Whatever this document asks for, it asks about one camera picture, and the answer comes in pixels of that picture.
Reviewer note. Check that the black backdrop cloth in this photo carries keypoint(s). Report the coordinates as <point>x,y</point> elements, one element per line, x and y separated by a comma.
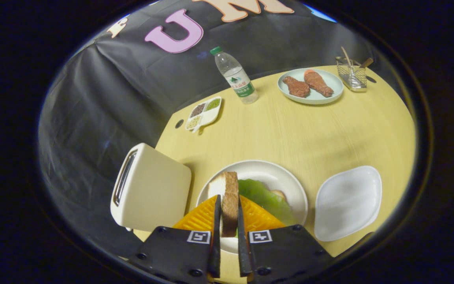
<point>93,98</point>

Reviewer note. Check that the white rounded square plate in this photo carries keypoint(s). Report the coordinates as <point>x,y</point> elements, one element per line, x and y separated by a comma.
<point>347,203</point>

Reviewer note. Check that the white divided condiment dish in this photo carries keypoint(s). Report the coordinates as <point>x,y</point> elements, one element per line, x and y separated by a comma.
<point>207,116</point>

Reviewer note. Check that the toast slice under ham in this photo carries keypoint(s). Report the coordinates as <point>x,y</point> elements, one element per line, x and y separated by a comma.
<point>279,194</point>

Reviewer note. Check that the plain white bread slice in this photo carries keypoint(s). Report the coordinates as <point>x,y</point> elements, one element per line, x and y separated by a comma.
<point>230,201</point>

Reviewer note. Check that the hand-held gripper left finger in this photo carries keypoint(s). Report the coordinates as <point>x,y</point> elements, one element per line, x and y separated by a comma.
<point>216,252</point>

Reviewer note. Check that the round beige plate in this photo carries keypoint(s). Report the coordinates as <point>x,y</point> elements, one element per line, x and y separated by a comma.
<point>266,171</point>

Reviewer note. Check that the brown fried meat piece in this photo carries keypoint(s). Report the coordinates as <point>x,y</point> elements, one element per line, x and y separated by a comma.
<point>296,87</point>

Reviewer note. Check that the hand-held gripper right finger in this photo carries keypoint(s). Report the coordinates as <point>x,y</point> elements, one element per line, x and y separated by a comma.
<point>244,252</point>

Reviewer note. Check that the cream toaster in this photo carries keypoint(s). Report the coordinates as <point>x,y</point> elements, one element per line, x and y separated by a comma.
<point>156,189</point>

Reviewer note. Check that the fried meat piece orange end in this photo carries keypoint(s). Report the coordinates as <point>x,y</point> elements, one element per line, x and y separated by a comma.
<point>318,83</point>

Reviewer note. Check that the clear plastic water bottle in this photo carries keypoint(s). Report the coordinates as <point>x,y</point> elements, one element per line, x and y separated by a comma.
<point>237,79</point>

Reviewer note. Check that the green lettuce leaf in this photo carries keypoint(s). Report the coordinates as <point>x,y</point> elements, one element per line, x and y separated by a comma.
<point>264,197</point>

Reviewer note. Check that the pale green oval plate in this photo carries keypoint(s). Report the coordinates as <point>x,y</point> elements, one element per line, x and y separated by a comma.
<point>329,81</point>

